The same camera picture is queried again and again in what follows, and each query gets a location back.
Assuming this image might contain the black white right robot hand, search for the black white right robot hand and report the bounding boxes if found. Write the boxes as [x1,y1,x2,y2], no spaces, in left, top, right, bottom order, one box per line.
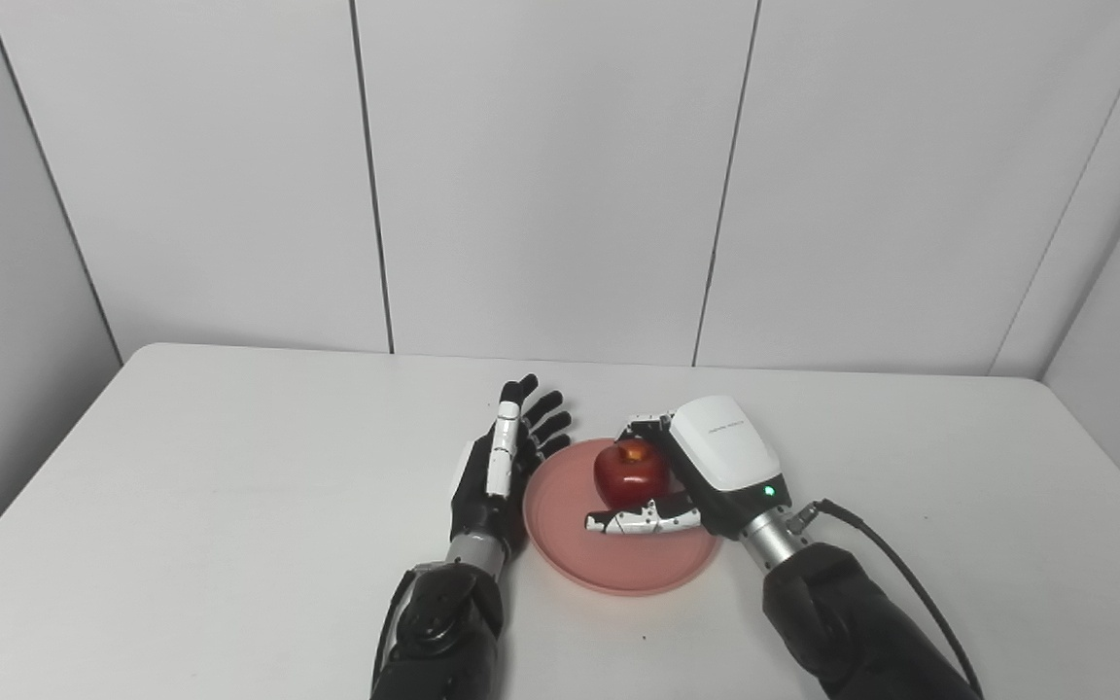
[585,395,792,541]

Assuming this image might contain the pink round plate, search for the pink round plate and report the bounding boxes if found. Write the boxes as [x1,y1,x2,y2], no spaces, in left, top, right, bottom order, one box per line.
[522,437,724,596]

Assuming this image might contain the red apple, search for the red apple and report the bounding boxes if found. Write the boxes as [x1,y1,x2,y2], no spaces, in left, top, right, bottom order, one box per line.
[594,437,671,511]

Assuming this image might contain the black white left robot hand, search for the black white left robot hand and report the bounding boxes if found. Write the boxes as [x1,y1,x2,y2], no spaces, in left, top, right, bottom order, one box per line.
[450,374,573,560]

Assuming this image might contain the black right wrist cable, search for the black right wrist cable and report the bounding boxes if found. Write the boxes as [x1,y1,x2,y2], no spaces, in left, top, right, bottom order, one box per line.
[788,499,984,700]

